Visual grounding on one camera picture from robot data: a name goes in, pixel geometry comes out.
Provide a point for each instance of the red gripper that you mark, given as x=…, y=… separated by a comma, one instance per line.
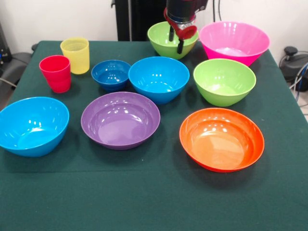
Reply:
x=183, y=35

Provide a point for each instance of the yellow plastic cup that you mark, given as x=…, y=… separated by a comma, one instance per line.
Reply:
x=77, y=57

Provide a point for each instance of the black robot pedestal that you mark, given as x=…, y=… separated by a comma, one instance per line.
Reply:
x=144, y=14

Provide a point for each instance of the green plastic bowl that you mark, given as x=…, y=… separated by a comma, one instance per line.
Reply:
x=223, y=79
x=161, y=45

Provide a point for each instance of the light blue plastic bowl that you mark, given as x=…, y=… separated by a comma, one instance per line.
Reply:
x=31, y=130
x=158, y=77

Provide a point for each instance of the dark green tablecloth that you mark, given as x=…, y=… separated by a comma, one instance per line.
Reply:
x=154, y=197

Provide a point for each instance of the grey office chair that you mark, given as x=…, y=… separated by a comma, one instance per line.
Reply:
x=16, y=65

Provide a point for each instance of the small dark blue bowl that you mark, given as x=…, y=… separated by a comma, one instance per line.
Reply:
x=110, y=77

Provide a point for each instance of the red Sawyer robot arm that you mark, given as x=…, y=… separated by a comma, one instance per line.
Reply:
x=183, y=9

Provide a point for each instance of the red plastic cup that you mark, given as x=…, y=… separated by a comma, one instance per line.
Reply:
x=59, y=81

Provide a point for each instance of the orange plastic bowl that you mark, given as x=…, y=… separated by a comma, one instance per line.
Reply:
x=221, y=142

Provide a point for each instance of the pink plastic bowl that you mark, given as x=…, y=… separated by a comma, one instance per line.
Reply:
x=234, y=41

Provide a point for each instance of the purple plastic bowl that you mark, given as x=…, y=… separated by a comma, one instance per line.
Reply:
x=120, y=122

